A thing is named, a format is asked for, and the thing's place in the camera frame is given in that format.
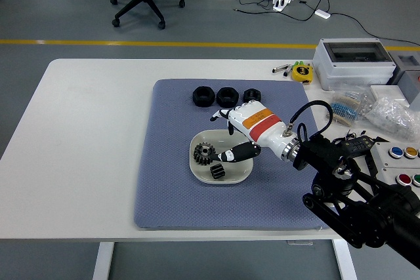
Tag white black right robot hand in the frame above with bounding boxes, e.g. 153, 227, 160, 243
209, 100, 298, 163

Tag small black gear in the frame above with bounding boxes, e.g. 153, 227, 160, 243
209, 163, 227, 181

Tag large black gear metal hub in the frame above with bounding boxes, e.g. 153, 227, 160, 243
192, 142, 219, 167

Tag small black hex nut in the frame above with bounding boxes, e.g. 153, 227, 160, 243
243, 88, 263, 104

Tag large black hex nut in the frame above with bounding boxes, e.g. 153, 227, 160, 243
192, 85, 216, 108
216, 87, 240, 108

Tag grey push-button control box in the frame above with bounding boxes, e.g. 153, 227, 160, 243
370, 140, 420, 195

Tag white flat box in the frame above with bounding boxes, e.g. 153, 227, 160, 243
369, 85, 411, 108

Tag dark grey box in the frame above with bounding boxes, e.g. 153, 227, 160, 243
387, 53, 420, 106

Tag white square plate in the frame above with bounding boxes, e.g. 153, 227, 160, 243
189, 129, 255, 185

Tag yellow tape measure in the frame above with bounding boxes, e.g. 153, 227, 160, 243
291, 64, 314, 83

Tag bag of blue resistors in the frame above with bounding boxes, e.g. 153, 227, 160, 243
327, 91, 371, 127

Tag blue-grey textured mat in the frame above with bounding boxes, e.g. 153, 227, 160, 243
133, 78, 340, 231

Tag black digital meter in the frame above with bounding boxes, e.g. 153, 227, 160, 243
334, 132, 375, 156

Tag white power strip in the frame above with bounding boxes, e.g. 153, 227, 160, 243
272, 0, 293, 12

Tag bag of clear parts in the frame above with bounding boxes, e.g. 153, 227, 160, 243
364, 96, 420, 145

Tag white table leg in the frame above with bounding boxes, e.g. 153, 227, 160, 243
331, 239, 358, 280
92, 242, 115, 280

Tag grey electrical enclosure box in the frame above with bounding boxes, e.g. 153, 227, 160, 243
311, 37, 397, 90

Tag black floor cable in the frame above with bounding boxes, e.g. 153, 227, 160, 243
233, 0, 420, 47

